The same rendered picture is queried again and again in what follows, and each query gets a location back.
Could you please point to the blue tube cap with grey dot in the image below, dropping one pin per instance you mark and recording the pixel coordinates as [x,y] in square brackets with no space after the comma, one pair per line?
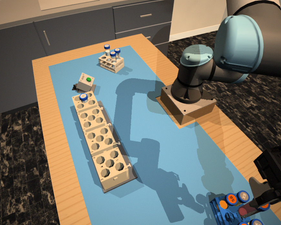
[255,222]

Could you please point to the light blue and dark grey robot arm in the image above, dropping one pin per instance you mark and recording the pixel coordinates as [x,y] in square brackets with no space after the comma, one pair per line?
[247,41]

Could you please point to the light blue bench mat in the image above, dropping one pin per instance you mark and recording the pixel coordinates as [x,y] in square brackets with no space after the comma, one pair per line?
[179,170]

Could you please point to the blue tube rack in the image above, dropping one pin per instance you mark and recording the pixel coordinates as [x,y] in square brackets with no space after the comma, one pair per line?
[229,216]

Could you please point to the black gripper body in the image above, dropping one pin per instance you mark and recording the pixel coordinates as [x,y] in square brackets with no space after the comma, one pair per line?
[269,166]

